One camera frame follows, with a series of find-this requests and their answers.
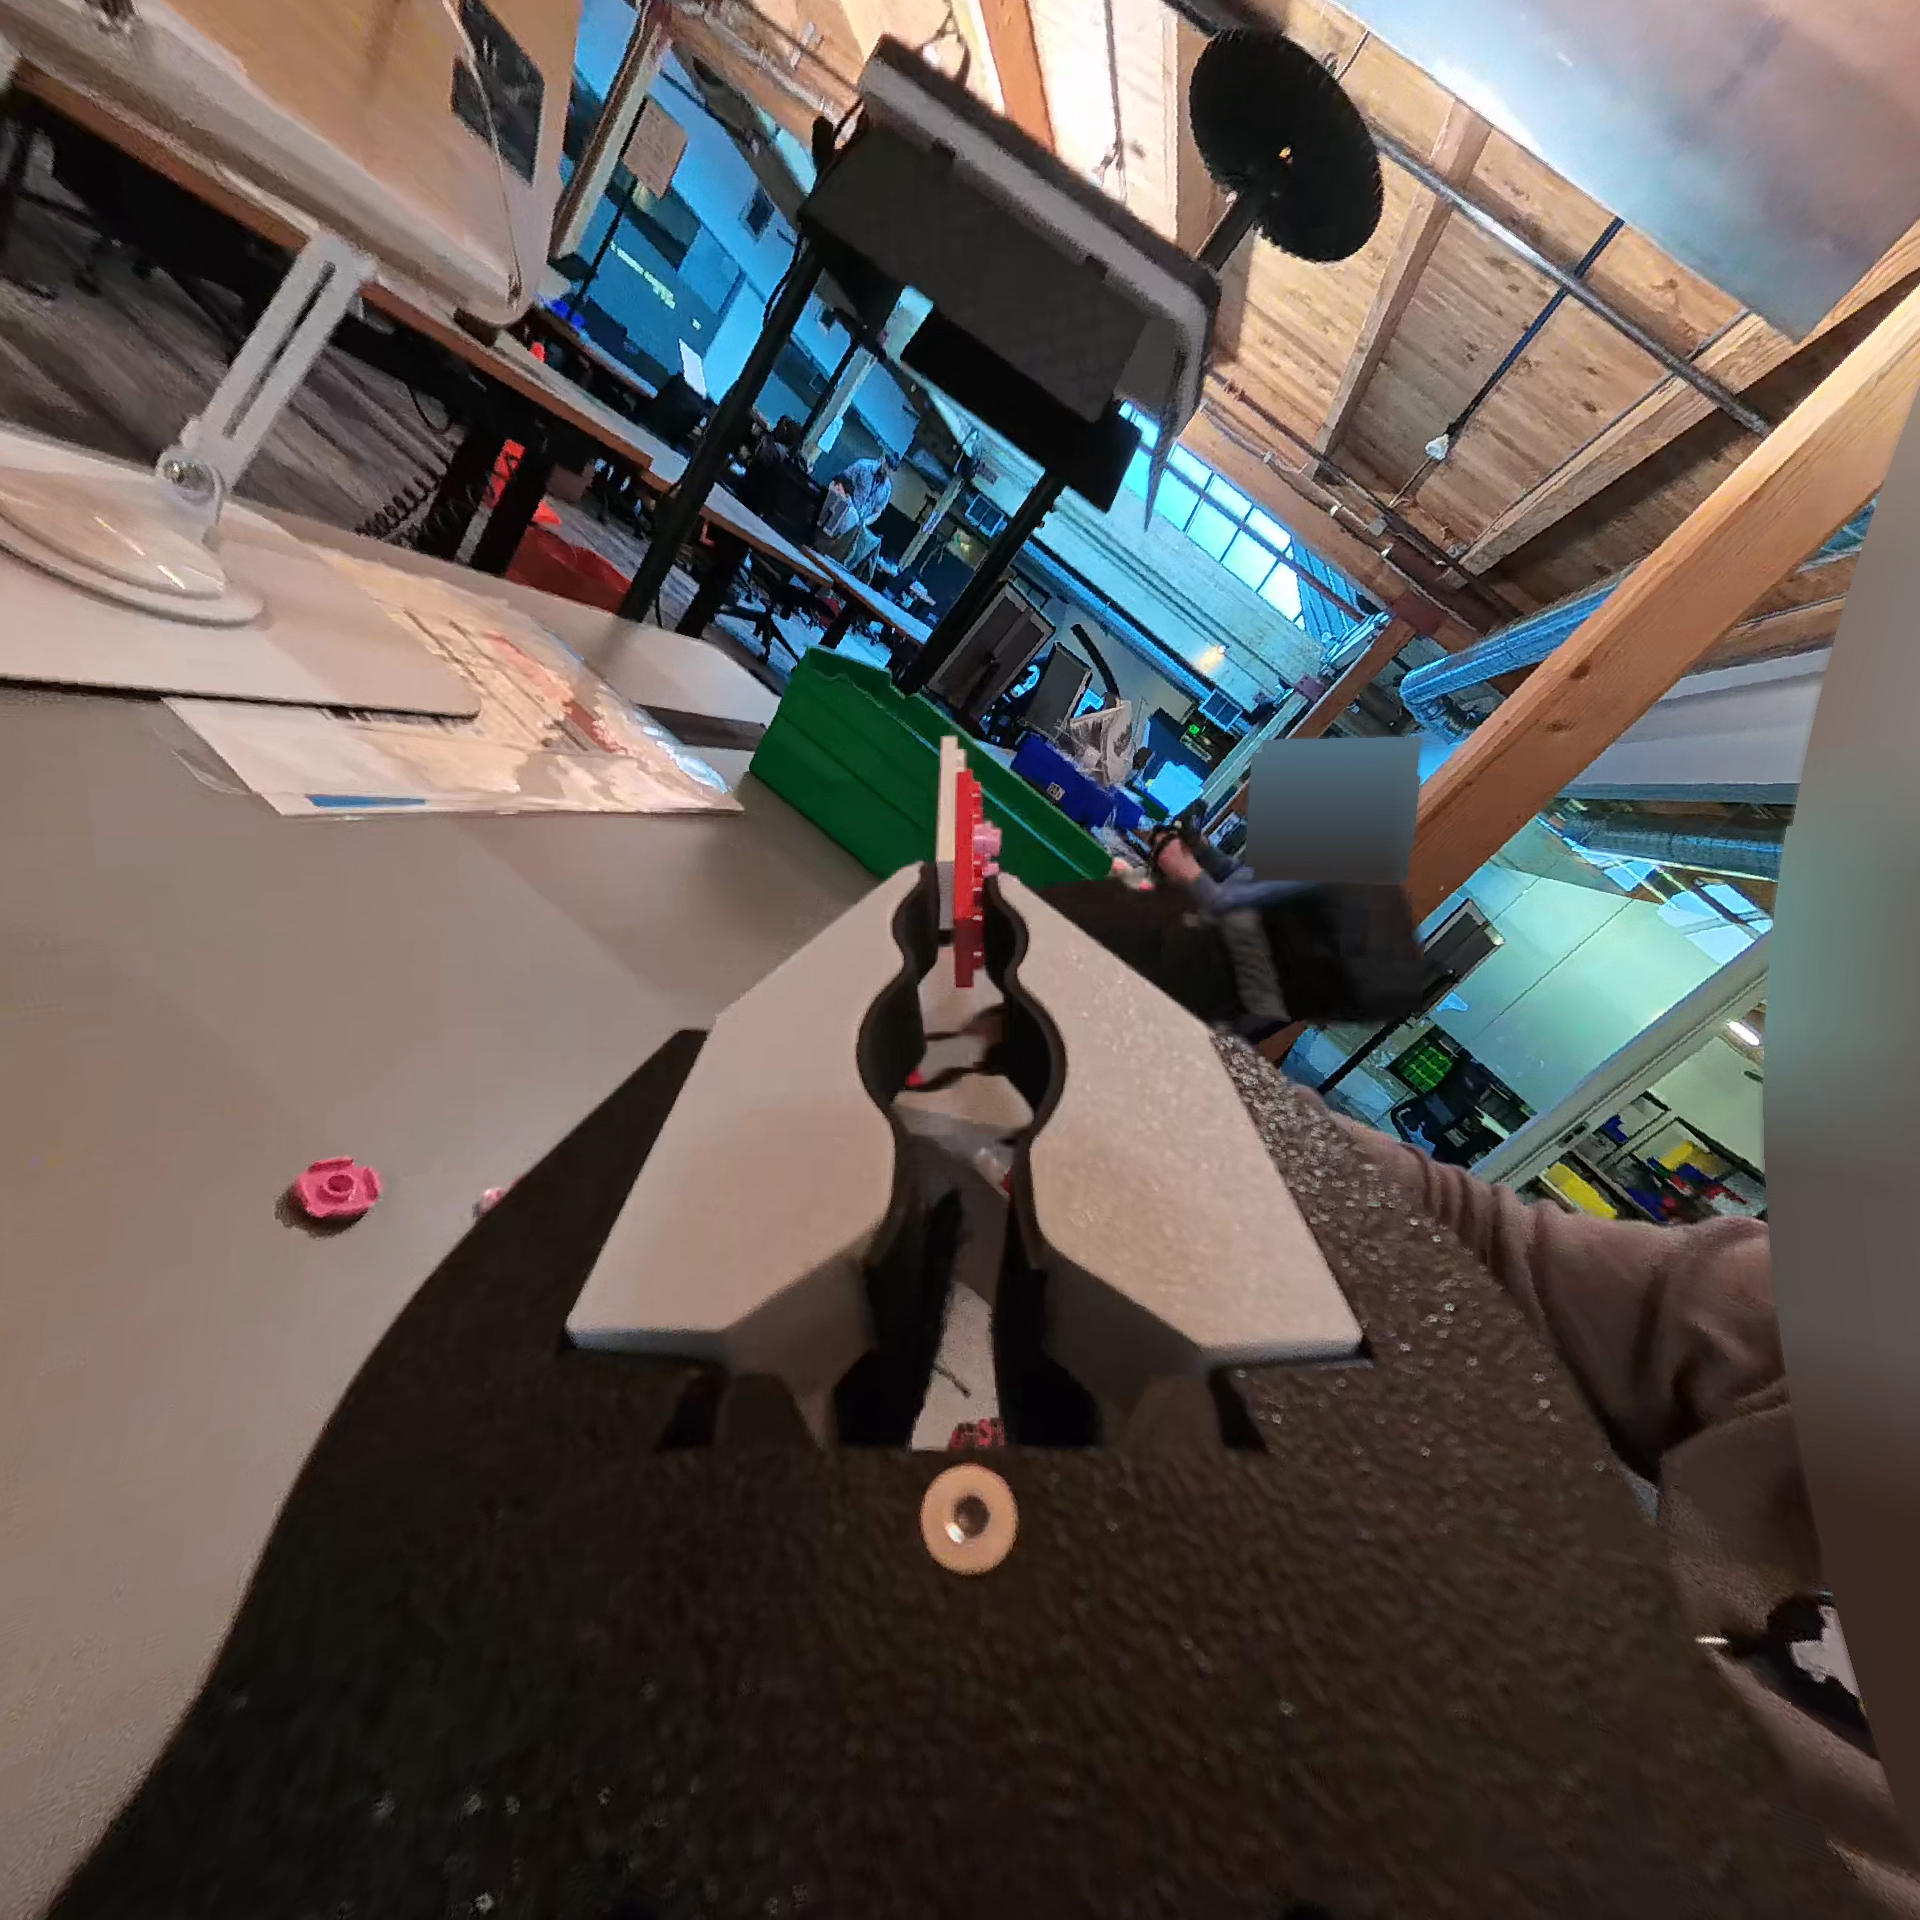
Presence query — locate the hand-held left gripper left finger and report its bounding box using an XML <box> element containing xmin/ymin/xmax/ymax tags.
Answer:
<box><xmin>566</xmin><ymin>862</ymin><xmax>963</xmax><ymax>1446</ymax></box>

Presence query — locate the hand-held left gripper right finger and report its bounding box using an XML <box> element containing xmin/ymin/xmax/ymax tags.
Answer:
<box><xmin>979</xmin><ymin>878</ymin><xmax>1368</xmax><ymax>1446</ymax></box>

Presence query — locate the red and white lego assembly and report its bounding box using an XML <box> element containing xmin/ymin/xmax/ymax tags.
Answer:
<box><xmin>896</xmin><ymin>737</ymin><xmax>1041</xmax><ymax>1457</ymax></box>

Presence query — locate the person's right forearm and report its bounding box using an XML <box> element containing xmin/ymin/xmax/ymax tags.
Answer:
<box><xmin>1313</xmin><ymin>1102</ymin><xmax>1884</xmax><ymax>1920</ymax></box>

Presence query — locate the pink lego flower piece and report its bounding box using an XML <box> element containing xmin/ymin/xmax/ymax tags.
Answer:
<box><xmin>281</xmin><ymin>1155</ymin><xmax>385</xmax><ymax>1235</ymax></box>

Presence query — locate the lego instruction booklet in bag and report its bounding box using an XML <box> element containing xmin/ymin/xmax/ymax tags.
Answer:
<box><xmin>162</xmin><ymin>559</ymin><xmax>745</xmax><ymax>822</ymax></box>

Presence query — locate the green plastic bin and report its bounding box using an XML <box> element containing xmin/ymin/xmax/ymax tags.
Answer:
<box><xmin>747</xmin><ymin>648</ymin><xmax>1116</xmax><ymax>889</ymax></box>

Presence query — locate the white flat board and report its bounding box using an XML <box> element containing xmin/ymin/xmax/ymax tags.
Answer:
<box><xmin>0</xmin><ymin>518</ymin><xmax>484</xmax><ymax>724</ymax></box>

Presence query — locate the black light stand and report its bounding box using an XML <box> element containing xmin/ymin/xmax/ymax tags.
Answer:
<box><xmin>620</xmin><ymin>241</ymin><xmax>1069</xmax><ymax>695</ymax></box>

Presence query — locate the wooden beam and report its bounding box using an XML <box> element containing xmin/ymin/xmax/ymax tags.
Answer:
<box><xmin>1408</xmin><ymin>287</ymin><xmax>1920</xmax><ymax>922</ymax></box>

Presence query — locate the white desk lamp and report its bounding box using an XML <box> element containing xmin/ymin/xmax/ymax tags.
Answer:
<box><xmin>0</xmin><ymin>232</ymin><xmax>378</xmax><ymax>630</ymax></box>

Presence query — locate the black round disc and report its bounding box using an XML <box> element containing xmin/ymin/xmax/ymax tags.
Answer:
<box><xmin>1188</xmin><ymin>28</ymin><xmax>1385</xmax><ymax>274</ymax></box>

